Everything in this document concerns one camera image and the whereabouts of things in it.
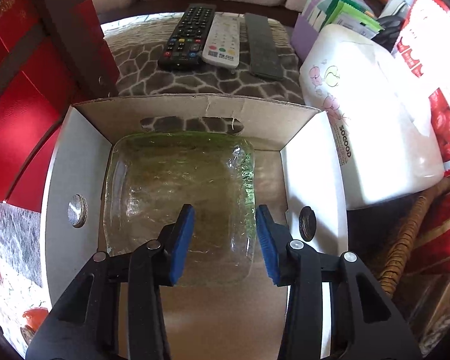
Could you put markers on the red tiered octagonal box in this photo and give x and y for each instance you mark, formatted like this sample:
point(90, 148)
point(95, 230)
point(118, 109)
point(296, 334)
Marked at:
point(53, 54)

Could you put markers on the orange persimmon ceramic jar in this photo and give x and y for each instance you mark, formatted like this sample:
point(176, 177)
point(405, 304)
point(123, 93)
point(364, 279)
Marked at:
point(34, 317)

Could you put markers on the patterned grey white tablecloth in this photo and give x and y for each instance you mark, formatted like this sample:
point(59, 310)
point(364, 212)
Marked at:
point(135, 44)

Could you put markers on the green square glass plate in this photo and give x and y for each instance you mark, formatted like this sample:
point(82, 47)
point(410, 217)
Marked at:
point(151, 176)

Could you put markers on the wicker basket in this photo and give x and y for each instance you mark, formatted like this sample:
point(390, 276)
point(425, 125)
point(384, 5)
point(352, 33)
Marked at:
point(422, 246)

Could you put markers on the black remote control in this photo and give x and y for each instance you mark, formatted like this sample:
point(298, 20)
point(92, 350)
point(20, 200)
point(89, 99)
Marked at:
point(182, 52)

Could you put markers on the purple box with papers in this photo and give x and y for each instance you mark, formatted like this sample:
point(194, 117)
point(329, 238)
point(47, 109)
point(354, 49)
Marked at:
point(355, 15)

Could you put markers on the dark grey remote control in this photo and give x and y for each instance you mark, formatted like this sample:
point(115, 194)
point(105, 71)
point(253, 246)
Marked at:
point(264, 59)

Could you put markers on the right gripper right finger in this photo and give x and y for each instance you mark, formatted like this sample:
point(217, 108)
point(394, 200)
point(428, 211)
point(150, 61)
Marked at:
point(365, 324)

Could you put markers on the white remote control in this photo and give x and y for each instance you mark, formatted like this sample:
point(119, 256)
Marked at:
point(222, 46)

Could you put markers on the red white snack bag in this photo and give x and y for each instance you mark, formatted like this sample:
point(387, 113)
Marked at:
point(423, 44)

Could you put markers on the white tissue pack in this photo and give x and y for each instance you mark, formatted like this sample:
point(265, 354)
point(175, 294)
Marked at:
point(379, 116)

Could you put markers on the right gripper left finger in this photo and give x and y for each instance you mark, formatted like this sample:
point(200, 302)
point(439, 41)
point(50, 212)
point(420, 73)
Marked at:
point(84, 322)

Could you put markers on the white cardboard tray box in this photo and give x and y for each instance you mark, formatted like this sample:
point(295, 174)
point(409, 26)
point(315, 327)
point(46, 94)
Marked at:
point(296, 165)

